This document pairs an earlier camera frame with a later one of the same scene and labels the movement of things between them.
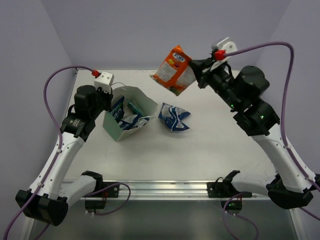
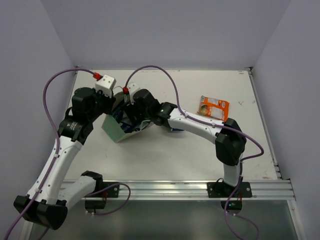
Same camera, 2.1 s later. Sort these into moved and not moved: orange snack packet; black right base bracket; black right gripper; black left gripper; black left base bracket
Moved: black right gripper; orange snack packet
Not moved: black right base bracket; black left base bracket; black left gripper
